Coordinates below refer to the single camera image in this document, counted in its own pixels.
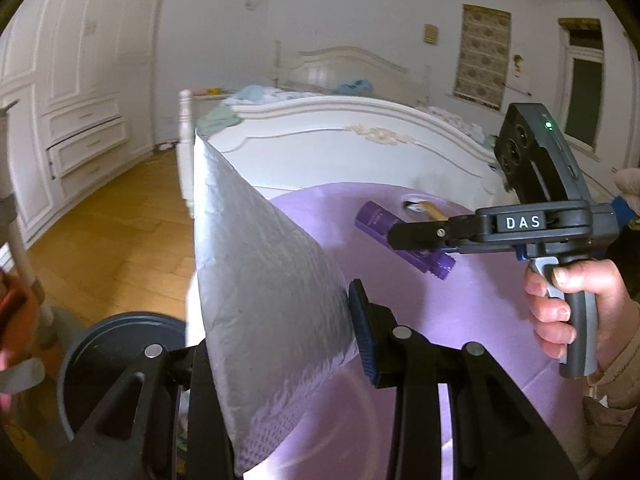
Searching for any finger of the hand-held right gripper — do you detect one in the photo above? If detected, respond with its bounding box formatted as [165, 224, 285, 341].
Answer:
[440, 245, 517, 258]
[389, 214, 481, 256]

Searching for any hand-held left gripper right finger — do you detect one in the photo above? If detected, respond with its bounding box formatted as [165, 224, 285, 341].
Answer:
[347, 279, 578, 480]

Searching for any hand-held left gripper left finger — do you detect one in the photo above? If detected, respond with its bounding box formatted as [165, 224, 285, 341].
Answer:
[50, 340, 236, 480]

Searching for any purple tube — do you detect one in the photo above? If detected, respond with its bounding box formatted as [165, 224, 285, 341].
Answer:
[356, 201, 457, 281]

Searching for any silver bubble mailer bag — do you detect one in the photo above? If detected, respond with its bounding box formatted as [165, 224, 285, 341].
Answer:
[192, 130, 361, 478]

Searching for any dark grey trash bin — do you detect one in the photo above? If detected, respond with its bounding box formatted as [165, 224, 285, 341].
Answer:
[55, 312, 191, 441]

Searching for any person's right forearm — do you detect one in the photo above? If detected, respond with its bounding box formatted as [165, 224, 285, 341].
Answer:
[582, 300, 640, 426]

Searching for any person's right hand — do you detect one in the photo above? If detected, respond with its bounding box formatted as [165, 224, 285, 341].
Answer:
[524, 257, 631, 361]

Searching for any white bedding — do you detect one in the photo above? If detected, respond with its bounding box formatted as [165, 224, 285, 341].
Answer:
[425, 107, 496, 148]

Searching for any white framed door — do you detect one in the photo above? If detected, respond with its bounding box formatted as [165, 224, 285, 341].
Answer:
[557, 17, 603, 153]

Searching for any patterned window blind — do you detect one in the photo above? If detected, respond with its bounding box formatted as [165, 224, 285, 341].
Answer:
[452, 4, 512, 111]

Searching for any white bed footboard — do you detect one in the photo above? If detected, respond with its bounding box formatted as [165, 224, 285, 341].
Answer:
[177, 89, 506, 218]

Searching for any turquoise cloth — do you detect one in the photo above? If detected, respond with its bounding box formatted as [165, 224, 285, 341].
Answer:
[332, 79, 373, 95]

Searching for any white bed headboard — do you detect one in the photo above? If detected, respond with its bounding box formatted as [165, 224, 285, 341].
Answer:
[274, 42, 431, 106]

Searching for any red blurred object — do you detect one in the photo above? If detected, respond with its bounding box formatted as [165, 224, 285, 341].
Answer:
[0, 270, 46, 361]

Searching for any light blue cloth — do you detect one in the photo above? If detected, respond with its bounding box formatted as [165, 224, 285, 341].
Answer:
[222, 85, 281, 106]

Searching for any light green cloth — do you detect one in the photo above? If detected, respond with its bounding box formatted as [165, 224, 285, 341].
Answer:
[196, 106, 241, 136]

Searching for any white wardrobe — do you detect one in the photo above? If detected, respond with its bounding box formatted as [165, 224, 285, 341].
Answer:
[0, 0, 166, 256]

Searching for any tan handled tool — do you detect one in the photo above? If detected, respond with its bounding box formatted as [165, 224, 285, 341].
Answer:
[402, 200, 448, 223]

